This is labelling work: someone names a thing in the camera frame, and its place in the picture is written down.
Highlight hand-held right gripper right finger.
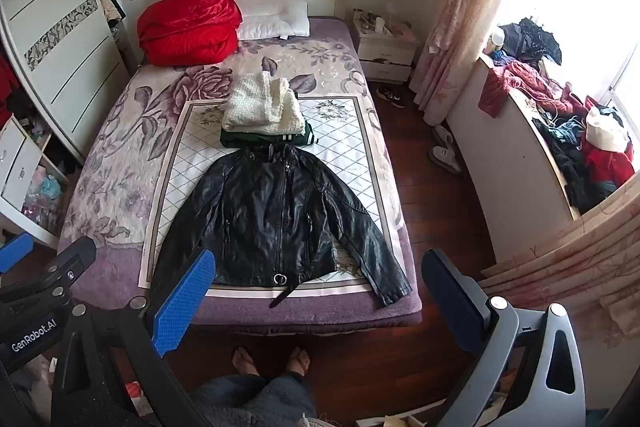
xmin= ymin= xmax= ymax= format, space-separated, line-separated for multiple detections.
xmin=421 ymin=248 xmax=586 ymax=427

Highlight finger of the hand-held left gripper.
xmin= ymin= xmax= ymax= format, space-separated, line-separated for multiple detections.
xmin=0 ymin=232 xmax=35 ymax=275
xmin=0 ymin=236 xmax=97 ymax=308

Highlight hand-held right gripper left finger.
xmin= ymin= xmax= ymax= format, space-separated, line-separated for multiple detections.
xmin=52 ymin=248 xmax=217 ymax=427

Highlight black leather jacket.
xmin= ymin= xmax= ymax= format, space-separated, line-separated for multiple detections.
xmin=152 ymin=144 xmax=413 ymax=310

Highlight pile of mixed clothes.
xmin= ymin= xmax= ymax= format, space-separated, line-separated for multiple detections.
xmin=477 ymin=17 xmax=636 ymax=215

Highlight person's left foot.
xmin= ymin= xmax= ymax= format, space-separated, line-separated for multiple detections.
xmin=232 ymin=347 xmax=262 ymax=379

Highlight person's foot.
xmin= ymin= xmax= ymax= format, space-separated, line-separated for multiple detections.
xmin=287 ymin=346 xmax=312 ymax=381
xmin=232 ymin=347 xmax=262 ymax=379

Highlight person's jeans legs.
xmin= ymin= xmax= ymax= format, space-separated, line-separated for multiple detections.
xmin=192 ymin=374 xmax=318 ymax=427

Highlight purple floral blanket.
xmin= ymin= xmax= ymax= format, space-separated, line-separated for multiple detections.
xmin=57 ymin=17 xmax=423 ymax=328

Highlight person's right foot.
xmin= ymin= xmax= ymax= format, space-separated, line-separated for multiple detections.
xmin=287 ymin=346 xmax=312 ymax=381

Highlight cream window bench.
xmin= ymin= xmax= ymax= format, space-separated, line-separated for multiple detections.
xmin=445 ymin=54 xmax=586 ymax=268

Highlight white slipper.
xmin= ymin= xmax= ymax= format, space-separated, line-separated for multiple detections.
xmin=427 ymin=146 xmax=463 ymax=175
xmin=432 ymin=124 xmax=457 ymax=148

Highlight green folded garment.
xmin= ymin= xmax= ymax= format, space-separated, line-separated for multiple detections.
xmin=220 ymin=94 xmax=319 ymax=151

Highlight white fluffy folded sweater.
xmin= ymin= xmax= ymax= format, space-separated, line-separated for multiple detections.
xmin=221 ymin=72 xmax=306 ymax=138

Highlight black shoes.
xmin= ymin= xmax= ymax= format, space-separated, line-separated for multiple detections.
xmin=376 ymin=87 xmax=406 ymax=108

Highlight white wardrobe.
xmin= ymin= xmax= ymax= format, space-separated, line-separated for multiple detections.
xmin=0 ymin=0 xmax=131 ymax=162

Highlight white nightstand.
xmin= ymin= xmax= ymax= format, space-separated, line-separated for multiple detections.
xmin=350 ymin=14 xmax=420 ymax=84

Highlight red quilt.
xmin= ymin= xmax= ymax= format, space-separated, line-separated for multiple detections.
xmin=137 ymin=0 xmax=243 ymax=68

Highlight pink curtain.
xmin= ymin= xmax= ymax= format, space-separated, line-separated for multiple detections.
xmin=410 ymin=0 xmax=531 ymax=128

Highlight white pillow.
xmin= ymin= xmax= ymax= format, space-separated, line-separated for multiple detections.
xmin=239 ymin=0 xmax=311 ymax=42

